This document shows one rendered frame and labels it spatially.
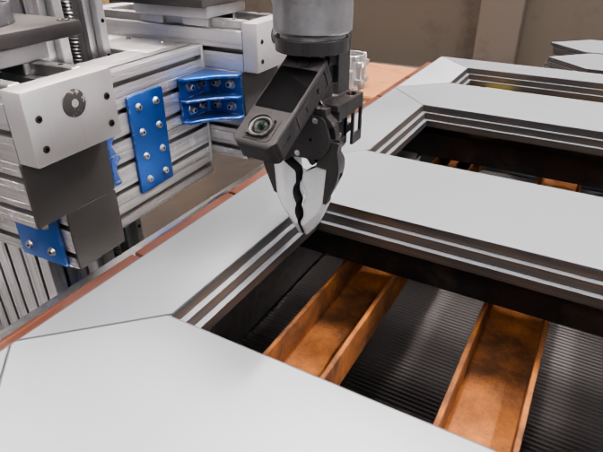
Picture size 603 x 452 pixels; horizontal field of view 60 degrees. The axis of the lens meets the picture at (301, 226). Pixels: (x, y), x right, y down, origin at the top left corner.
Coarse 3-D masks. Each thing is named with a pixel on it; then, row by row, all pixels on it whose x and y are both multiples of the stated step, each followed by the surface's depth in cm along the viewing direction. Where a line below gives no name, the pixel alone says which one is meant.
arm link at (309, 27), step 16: (272, 0) 48; (288, 0) 46; (304, 0) 45; (320, 0) 45; (336, 0) 46; (352, 0) 48; (288, 16) 47; (304, 16) 46; (320, 16) 46; (336, 16) 46; (352, 16) 48; (288, 32) 47; (304, 32) 47; (320, 32) 47; (336, 32) 47
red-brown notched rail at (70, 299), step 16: (400, 80) 125; (256, 176) 78; (208, 208) 69; (160, 240) 62; (128, 256) 59; (112, 272) 57; (80, 288) 54; (64, 304) 52; (32, 320) 50; (16, 336) 48
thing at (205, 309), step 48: (576, 96) 115; (384, 144) 86; (576, 144) 89; (288, 240) 62; (384, 240) 62; (432, 240) 60; (480, 240) 58; (240, 288) 54; (528, 288) 56; (576, 288) 54
